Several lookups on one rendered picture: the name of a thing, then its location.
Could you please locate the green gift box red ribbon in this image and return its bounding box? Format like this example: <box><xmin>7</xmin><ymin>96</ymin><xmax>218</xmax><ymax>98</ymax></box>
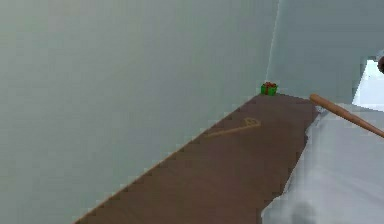
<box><xmin>260</xmin><ymin>81</ymin><xmax>279</xmax><ymax>97</ymax></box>

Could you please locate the wooden baseball bat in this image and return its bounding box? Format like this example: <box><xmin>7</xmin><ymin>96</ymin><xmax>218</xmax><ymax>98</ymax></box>
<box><xmin>309</xmin><ymin>93</ymin><xmax>384</xmax><ymax>139</ymax></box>

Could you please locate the white bed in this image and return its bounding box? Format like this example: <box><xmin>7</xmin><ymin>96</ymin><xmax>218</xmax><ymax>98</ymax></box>
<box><xmin>260</xmin><ymin>103</ymin><xmax>384</xmax><ymax>224</ymax></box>

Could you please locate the white pillow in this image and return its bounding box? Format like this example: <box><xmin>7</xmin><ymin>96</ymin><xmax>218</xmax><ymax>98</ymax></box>
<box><xmin>351</xmin><ymin>59</ymin><xmax>384</xmax><ymax>112</ymax></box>

